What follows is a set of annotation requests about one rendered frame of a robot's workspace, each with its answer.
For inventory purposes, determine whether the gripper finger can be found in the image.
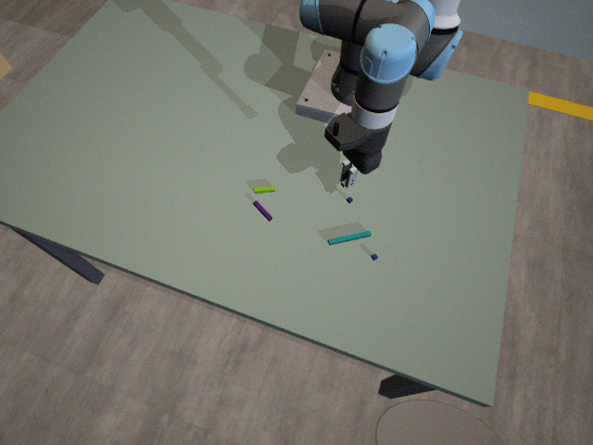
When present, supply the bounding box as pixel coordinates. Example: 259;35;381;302
346;166;359;188
340;159;352;182

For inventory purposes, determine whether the purple rod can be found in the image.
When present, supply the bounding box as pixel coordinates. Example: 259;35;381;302
253;201;272;221

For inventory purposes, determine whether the lime green rod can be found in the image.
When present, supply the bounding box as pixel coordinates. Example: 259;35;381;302
255;186;275;194

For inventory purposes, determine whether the turquoise rod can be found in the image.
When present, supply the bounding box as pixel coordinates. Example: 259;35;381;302
328;231;372;246

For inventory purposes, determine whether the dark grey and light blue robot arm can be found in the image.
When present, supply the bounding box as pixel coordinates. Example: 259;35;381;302
299;0;463;113

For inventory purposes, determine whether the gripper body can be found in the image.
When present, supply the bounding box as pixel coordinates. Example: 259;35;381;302
324;93;397;174

